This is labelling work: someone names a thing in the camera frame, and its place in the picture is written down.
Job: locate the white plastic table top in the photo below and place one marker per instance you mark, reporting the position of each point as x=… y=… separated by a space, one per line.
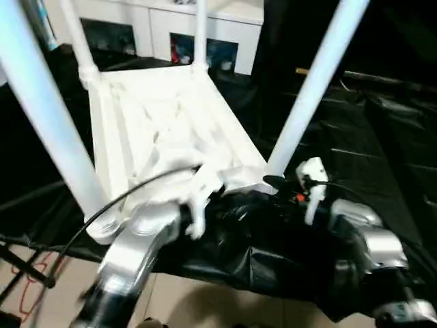
x=164 y=112

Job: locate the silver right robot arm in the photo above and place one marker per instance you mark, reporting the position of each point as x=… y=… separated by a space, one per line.
x=372 y=235

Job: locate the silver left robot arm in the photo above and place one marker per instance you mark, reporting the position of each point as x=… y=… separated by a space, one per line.
x=143 y=239

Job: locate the black plastic mat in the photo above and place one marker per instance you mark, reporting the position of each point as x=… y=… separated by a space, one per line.
x=358 y=136

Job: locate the small yellow label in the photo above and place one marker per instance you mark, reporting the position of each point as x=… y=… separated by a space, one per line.
x=301 y=71

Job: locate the white jar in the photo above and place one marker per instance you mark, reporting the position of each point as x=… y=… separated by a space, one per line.
x=225 y=65
x=186 y=60

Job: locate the grey rounded robot part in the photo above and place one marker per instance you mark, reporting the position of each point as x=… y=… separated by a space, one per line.
x=153 y=323

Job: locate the red container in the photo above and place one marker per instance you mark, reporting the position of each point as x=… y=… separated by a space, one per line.
x=175 y=53

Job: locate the black backdrop cloth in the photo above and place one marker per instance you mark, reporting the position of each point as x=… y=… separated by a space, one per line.
x=392 y=34

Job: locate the white sideboard cabinet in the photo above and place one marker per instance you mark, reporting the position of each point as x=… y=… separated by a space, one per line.
x=153 y=17

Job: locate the clear bag of dark parts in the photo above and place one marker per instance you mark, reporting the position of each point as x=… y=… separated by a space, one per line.
x=184 y=1

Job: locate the blue printed panel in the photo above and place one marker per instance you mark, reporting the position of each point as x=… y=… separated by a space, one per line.
x=48 y=24

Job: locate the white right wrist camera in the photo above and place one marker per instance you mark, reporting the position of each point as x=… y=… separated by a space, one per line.
x=314 y=171

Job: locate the black folding stand frame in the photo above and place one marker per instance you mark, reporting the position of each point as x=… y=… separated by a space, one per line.
x=24 y=266

